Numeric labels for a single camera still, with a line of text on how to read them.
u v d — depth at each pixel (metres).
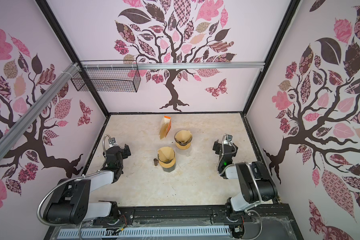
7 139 0.53
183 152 0.92
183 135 0.90
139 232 0.70
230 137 0.78
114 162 0.69
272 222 0.72
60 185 0.44
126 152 0.85
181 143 0.90
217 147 0.85
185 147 0.90
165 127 1.05
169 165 0.82
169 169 0.87
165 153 0.82
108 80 1.22
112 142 0.75
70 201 0.43
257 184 0.43
